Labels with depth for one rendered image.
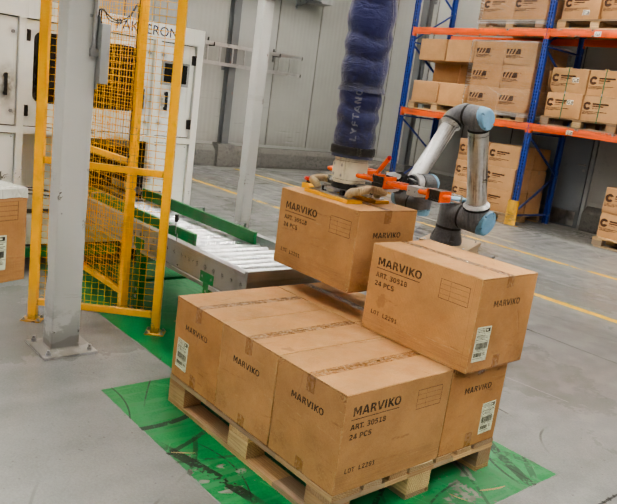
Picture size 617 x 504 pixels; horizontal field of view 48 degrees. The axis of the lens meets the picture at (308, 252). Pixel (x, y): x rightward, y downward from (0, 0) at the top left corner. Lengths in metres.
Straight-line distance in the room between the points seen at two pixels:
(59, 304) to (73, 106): 1.07
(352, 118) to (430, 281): 0.95
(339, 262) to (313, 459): 1.03
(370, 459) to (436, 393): 0.39
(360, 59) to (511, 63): 8.33
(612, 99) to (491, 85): 2.01
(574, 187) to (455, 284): 9.57
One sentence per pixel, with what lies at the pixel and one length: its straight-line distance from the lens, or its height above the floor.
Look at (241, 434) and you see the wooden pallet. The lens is 3.04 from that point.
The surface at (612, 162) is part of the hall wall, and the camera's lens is 12.13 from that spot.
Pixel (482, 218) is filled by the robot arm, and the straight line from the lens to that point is 3.95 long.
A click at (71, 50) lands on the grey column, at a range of 3.78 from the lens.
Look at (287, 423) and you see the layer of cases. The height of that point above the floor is 0.30.
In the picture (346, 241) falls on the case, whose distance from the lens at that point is 3.25.
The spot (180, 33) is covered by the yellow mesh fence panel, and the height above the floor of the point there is 1.80.
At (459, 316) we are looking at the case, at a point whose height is 0.77.
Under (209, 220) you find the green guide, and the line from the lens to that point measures 4.98.
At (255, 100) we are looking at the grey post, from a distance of 6.94.
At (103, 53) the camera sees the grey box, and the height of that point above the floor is 1.62.
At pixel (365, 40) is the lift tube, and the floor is 1.84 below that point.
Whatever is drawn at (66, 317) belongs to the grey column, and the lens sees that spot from 4.03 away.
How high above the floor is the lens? 1.54
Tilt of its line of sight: 13 degrees down
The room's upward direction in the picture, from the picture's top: 8 degrees clockwise
